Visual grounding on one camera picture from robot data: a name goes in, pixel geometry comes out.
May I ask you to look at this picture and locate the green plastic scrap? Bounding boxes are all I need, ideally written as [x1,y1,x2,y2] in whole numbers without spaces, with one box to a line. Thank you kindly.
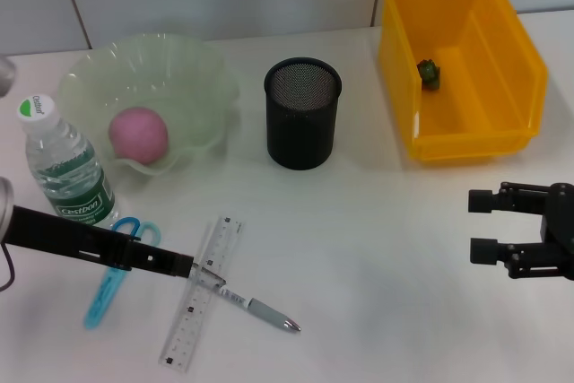
[416,58,443,91]

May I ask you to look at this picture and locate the blue scissors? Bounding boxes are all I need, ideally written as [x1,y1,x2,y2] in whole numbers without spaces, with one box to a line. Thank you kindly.
[83,216,161,330]

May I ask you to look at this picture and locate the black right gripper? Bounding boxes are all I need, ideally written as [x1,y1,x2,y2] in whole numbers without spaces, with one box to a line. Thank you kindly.
[468,181,574,281]

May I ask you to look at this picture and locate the clear green-labelled water bottle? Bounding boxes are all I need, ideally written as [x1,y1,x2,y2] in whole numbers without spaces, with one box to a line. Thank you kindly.
[17,94,121,230]

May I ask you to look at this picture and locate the pale green glass fruit plate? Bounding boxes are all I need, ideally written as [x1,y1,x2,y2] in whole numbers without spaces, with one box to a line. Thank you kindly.
[57,32,243,178]

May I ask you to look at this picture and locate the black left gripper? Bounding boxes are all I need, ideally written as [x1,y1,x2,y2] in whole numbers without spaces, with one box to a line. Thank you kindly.
[6,205,196,279]

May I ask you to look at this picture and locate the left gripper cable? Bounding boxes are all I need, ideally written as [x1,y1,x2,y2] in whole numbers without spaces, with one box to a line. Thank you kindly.
[0,242,15,292]

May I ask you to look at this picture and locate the grey and clear pen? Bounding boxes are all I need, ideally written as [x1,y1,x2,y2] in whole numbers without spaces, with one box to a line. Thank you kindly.
[191,265,302,335]

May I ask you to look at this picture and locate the black mesh cup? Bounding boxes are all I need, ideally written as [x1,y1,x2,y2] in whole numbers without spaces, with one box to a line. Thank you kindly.
[263,57,344,171]

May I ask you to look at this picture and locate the yellow plastic bin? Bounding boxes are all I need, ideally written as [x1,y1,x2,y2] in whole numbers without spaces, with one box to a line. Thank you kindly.
[378,0,549,164]

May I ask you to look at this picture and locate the transparent plastic ruler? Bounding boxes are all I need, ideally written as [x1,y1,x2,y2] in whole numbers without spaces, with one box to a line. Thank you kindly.
[157,216,246,373]

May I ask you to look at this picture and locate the pink peach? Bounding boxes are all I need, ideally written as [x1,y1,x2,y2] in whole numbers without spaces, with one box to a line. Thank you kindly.
[109,107,170,165]

